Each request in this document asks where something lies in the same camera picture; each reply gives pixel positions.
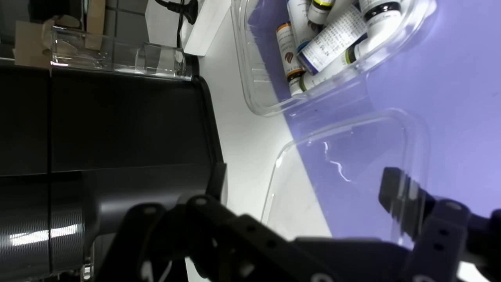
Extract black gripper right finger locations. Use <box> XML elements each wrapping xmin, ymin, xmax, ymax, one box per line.
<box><xmin>377</xmin><ymin>167</ymin><xmax>501</xmax><ymax>282</ymax></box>

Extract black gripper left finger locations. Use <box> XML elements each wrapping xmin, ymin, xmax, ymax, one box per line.
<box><xmin>95</xmin><ymin>195</ymin><xmax>335</xmax><ymax>282</ymax></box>

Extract clear plastic container lid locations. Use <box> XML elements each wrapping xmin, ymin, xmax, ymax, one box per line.
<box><xmin>260</xmin><ymin>107</ymin><xmax>432</xmax><ymax>250</ymax></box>

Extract purple mat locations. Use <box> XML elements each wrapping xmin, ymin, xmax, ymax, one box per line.
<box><xmin>247</xmin><ymin>0</ymin><xmax>501</xmax><ymax>248</ymax></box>

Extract black coffee machine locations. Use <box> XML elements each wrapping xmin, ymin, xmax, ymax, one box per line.
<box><xmin>0</xmin><ymin>65</ymin><xmax>228</xmax><ymax>282</ymax></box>

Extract white cylindrical batteries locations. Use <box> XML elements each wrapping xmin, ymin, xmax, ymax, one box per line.
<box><xmin>230</xmin><ymin>0</ymin><xmax>438</xmax><ymax>118</ymax></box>

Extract small white labelled bottle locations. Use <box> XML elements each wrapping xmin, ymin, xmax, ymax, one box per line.
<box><xmin>297</xmin><ymin>5</ymin><xmax>369</xmax><ymax>76</ymax></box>
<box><xmin>286</xmin><ymin>73</ymin><xmax>306</xmax><ymax>99</ymax></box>
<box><xmin>358</xmin><ymin>0</ymin><xmax>407</xmax><ymax>30</ymax></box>
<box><xmin>306</xmin><ymin>0</ymin><xmax>336</xmax><ymax>27</ymax></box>
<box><xmin>302</xmin><ymin>44</ymin><xmax>368</xmax><ymax>93</ymax></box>
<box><xmin>286</xmin><ymin>0</ymin><xmax>316</xmax><ymax>44</ymax></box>
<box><xmin>274</xmin><ymin>21</ymin><xmax>306</xmax><ymax>82</ymax></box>

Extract clear water tank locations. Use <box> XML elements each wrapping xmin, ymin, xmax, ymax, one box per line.
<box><xmin>48</xmin><ymin>23</ymin><xmax>194</xmax><ymax>82</ymax></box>

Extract white power strip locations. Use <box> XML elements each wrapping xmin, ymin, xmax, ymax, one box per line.
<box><xmin>181</xmin><ymin>0</ymin><xmax>233</xmax><ymax>57</ymax></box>

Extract black plug with cable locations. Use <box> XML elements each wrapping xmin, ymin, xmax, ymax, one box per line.
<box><xmin>155</xmin><ymin>0</ymin><xmax>200</xmax><ymax>26</ymax></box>

